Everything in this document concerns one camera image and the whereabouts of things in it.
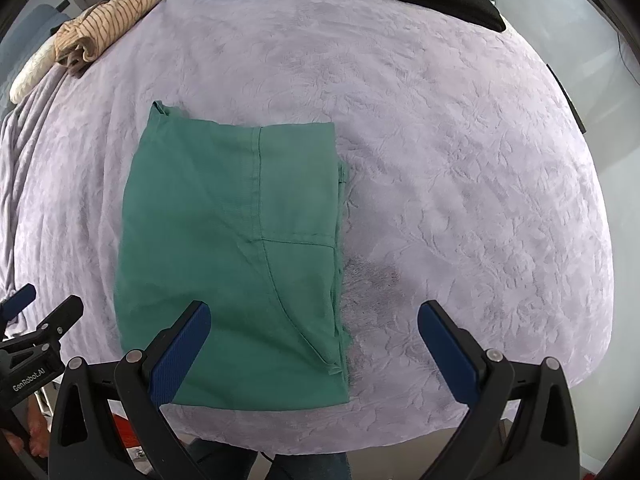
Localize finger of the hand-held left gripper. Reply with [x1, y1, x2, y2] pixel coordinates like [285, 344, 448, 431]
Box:
[5, 295, 84, 356]
[0, 283, 37, 326]

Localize green work jacket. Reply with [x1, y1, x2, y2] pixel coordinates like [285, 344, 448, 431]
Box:
[114, 101, 351, 410]

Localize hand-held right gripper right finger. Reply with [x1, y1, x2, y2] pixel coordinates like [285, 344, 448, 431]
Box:
[417, 300, 581, 480]

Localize lilac plush blanket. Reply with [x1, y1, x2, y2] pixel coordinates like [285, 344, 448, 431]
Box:
[0, 0, 615, 456]

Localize red object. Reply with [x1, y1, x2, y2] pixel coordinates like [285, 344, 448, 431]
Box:
[112, 412, 138, 448]

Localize white pillow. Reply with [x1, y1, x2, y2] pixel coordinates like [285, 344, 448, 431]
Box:
[10, 40, 56, 103]

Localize person's left hand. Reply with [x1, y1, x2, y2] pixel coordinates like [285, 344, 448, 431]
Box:
[0, 400, 51, 454]

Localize beige striped garment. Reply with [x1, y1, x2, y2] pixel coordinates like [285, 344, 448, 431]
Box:
[52, 0, 178, 78]

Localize grey padded headboard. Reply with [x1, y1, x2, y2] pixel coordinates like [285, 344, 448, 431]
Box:
[0, 2, 68, 106]

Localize person's legs in jeans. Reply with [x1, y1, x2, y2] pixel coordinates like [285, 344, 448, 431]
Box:
[187, 437, 351, 480]

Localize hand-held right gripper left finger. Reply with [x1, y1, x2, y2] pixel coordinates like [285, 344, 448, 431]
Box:
[48, 300, 211, 480]

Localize black strip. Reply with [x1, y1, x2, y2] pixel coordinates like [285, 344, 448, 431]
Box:
[546, 63, 587, 134]

